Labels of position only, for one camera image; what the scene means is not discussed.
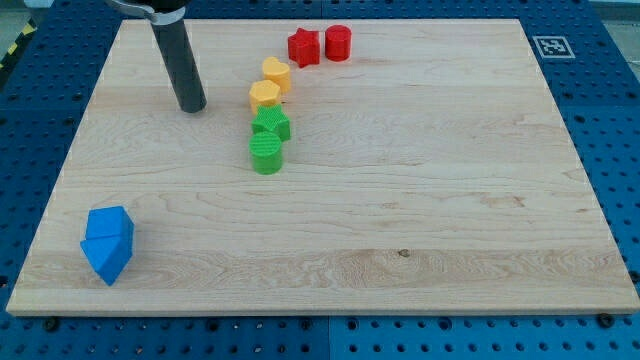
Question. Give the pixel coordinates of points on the yellow heart block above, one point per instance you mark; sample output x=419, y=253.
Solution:
x=278, y=72

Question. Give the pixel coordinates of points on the red star block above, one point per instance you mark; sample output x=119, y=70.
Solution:
x=304, y=47

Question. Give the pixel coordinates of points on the blue triangular block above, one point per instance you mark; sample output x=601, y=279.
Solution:
x=108, y=256

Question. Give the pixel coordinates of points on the white fiducial marker tag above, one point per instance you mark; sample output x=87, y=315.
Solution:
x=553, y=47

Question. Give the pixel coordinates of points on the light wooden board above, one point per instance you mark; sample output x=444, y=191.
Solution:
x=429, y=174

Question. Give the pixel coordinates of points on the silver rod clamp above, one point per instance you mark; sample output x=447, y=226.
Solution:
x=139, y=10

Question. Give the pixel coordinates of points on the red cylinder block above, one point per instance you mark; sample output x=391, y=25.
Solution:
x=338, y=43

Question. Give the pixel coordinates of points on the green cylinder block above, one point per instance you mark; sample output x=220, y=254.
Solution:
x=266, y=153

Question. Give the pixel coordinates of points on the green star block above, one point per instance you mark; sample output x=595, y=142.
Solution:
x=272, y=119

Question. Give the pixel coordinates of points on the yellow hexagon block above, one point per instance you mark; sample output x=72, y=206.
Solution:
x=264, y=93

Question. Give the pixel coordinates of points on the blue cube block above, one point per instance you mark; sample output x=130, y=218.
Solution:
x=109, y=222

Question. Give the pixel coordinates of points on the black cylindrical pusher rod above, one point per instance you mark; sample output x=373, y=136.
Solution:
x=175, y=48

